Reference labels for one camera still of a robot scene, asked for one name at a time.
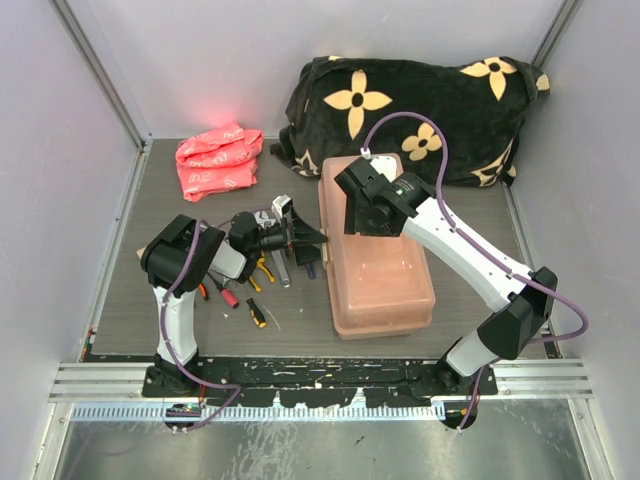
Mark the pink plastic tool box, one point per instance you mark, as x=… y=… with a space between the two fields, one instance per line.
x=378 y=286

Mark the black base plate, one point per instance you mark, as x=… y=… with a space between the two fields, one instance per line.
x=314 y=382

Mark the yellow handled pliers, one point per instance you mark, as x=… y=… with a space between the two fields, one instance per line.
x=261 y=267

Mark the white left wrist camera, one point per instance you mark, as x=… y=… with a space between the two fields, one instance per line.
x=280 y=207

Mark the grey tool box latch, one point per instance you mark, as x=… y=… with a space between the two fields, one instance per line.
x=325 y=250

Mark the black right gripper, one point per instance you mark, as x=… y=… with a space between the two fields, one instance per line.
x=353 y=223

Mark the blue handled screwdriver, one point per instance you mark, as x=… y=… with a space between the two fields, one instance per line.
x=310 y=269

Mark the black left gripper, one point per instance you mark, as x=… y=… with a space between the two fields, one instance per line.
x=304 y=235

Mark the aluminium frame rail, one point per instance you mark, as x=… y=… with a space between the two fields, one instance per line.
x=520 y=379

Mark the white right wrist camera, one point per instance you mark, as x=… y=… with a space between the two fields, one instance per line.
x=385 y=165

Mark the black floral pillow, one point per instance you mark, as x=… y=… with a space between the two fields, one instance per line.
x=461 y=122

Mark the white slotted cable duct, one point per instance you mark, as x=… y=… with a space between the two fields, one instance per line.
x=164 y=411

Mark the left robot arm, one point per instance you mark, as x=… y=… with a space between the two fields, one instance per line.
x=177 y=260

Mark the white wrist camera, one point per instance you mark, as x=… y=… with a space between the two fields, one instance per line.
x=280 y=207
x=385 y=165

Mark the pink handled screwdriver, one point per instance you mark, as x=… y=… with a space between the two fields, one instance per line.
x=228 y=297

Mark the silver adjustable wrench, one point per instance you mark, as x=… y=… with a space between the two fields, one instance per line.
x=264 y=220

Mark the orange handled pliers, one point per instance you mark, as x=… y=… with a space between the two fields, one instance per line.
x=204 y=292

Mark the pink plastic bag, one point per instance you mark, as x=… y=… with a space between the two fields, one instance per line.
x=218 y=161

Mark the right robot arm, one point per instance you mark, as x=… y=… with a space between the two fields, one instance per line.
x=519 y=298

